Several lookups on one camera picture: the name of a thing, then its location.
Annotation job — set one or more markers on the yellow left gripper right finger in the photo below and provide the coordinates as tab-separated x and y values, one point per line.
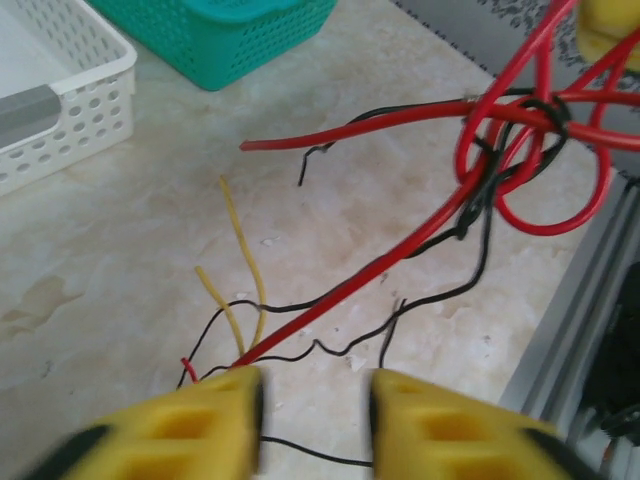
440	440

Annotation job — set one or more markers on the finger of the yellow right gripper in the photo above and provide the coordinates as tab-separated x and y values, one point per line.
607	25

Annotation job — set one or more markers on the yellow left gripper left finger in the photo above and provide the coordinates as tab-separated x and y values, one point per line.
200	430

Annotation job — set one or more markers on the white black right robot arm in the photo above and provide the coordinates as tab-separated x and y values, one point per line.
620	350

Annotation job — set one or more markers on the teal plastic basket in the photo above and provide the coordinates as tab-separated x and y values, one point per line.
225	45

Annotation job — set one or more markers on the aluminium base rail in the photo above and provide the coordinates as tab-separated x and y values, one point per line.
560	320

